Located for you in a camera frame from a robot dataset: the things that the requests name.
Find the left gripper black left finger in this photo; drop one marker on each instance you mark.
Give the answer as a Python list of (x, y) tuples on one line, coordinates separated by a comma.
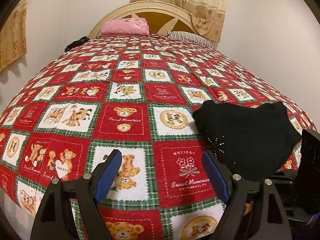
[(54, 218)]

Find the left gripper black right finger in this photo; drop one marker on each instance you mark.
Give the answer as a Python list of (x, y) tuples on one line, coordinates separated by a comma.
[(253, 210)]

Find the black pants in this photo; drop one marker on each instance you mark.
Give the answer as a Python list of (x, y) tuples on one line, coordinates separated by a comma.
[(252, 142)]

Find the red teddy patchwork bedspread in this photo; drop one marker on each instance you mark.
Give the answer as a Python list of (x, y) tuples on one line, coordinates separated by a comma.
[(135, 94)]

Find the black object beside bed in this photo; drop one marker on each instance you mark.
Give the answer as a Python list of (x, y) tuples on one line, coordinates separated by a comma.
[(76, 43)]

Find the striped grey pillow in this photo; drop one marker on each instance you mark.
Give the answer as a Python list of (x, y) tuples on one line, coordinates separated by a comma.
[(189, 37)]

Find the pink folded blanket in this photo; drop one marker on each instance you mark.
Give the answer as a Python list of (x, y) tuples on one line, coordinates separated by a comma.
[(126, 26)]

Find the cream wooden headboard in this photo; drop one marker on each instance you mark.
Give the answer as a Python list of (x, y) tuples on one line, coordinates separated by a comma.
[(160, 16)]

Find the beige curtain on left wall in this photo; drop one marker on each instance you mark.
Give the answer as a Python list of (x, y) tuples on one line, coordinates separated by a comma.
[(13, 37)]

